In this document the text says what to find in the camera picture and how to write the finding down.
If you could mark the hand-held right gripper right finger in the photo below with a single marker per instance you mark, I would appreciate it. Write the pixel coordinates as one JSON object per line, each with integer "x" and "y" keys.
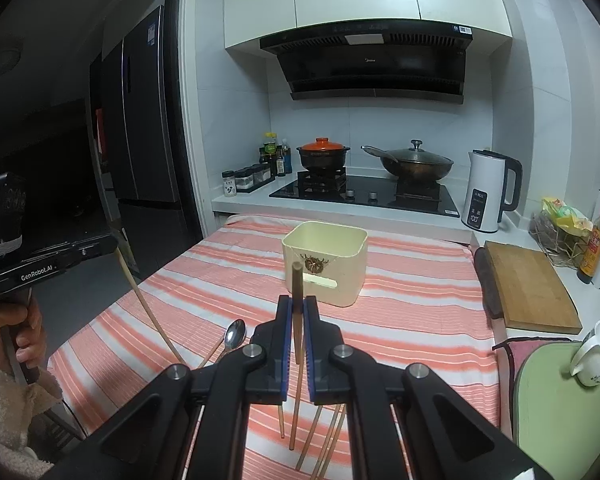
{"x": 309, "y": 355}

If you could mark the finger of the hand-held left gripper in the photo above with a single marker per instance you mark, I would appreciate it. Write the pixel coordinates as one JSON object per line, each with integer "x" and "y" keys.
{"x": 87, "y": 251}

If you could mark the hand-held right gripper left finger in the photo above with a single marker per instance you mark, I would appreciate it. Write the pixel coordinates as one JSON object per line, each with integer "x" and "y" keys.
{"x": 286, "y": 355}

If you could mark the metal spoon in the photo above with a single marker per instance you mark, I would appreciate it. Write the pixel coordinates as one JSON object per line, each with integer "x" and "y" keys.
{"x": 236, "y": 332}

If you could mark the wooden chopstick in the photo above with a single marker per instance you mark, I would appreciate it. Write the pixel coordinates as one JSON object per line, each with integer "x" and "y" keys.
{"x": 296, "y": 280}
{"x": 281, "y": 420}
{"x": 336, "y": 435}
{"x": 207, "y": 354}
{"x": 310, "y": 435}
{"x": 328, "y": 440}

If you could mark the long wooden spoon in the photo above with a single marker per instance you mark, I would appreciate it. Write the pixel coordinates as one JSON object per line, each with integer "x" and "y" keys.
{"x": 142, "y": 302}

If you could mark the cream plastic utensil box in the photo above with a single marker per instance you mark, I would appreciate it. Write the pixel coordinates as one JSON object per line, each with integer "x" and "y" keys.
{"x": 330, "y": 260}

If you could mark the person's left forearm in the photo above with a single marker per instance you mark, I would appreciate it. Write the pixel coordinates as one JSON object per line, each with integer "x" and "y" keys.
{"x": 5, "y": 410}

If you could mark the person's left hand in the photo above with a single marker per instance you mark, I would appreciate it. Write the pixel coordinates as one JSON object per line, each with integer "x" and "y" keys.
{"x": 30, "y": 325}

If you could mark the pink striped cloth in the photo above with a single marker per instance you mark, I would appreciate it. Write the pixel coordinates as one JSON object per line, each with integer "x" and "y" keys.
{"x": 405, "y": 310}

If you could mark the dark grey refrigerator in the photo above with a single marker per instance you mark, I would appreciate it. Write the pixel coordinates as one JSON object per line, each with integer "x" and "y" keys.
{"x": 145, "y": 110}

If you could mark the white-cap seasoning jar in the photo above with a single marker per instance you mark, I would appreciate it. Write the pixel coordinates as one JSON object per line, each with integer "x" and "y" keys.
{"x": 228, "y": 185}

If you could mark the black glass gas stove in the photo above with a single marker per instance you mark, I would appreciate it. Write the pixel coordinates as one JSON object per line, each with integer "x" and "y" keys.
{"x": 380, "y": 203}

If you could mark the row of spice jars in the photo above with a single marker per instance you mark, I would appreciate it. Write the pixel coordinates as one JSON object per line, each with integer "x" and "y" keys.
{"x": 255, "y": 189}

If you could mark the dark-lid spice jar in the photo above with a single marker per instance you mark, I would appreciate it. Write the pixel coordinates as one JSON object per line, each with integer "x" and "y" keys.
{"x": 266, "y": 171}
{"x": 240, "y": 179}
{"x": 250, "y": 176}
{"x": 258, "y": 173}

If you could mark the labelled dark sauce bottle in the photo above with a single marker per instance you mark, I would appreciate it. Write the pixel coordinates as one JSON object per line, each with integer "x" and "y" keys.
{"x": 280, "y": 164}

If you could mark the small dark sauce bottle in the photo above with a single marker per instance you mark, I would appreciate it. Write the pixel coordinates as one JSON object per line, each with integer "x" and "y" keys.
{"x": 274, "y": 164}

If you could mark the black clay pot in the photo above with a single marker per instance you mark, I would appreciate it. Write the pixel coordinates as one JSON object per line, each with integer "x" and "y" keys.
{"x": 322, "y": 162}

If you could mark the pink cloth black trim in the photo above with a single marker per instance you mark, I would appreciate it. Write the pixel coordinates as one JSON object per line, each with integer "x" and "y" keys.
{"x": 505, "y": 360}

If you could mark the blue bottle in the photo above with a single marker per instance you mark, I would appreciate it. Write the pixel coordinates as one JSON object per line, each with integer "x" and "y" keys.
{"x": 287, "y": 157}

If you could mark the yellow-cap oil bottle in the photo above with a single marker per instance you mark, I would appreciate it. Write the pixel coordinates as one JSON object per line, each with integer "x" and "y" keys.
{"x": 269, "y": 149}

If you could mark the dark metal wok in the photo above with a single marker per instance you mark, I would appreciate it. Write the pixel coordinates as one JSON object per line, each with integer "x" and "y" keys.
{"x": 415, "y": 172}

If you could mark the orange pot lid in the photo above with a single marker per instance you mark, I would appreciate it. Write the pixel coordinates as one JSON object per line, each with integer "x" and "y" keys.
{"x": 323, "y": 144}

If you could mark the glass wok lid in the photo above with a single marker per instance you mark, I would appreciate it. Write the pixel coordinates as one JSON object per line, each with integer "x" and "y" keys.
{"x": 417, "y": 157}

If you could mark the wooden cutting board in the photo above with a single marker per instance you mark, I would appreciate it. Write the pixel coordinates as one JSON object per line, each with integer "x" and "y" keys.
{"x": 530, "y": 285}

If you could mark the white electric kettle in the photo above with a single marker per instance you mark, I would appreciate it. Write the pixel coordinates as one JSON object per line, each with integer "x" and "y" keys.
{"x": 485, "y": 195}

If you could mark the pale green tray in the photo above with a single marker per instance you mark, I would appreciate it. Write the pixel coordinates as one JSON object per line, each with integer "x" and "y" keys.
{"x": 555, "y": 420}

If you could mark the white ceramic teapot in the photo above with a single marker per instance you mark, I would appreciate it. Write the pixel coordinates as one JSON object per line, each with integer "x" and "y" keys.
{"x": 595, "y": 355}

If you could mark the yellow green bag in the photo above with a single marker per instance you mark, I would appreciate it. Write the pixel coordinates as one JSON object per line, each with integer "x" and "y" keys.
{"x": 562, "y": 215}

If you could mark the black range hood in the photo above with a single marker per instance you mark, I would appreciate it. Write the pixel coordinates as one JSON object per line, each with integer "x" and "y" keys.
{"x": 370, "y": 65}

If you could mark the brown sauce bottle yellow label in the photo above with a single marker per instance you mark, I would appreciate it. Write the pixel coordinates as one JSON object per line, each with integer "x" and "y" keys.
{"x": 594, "y": 250}

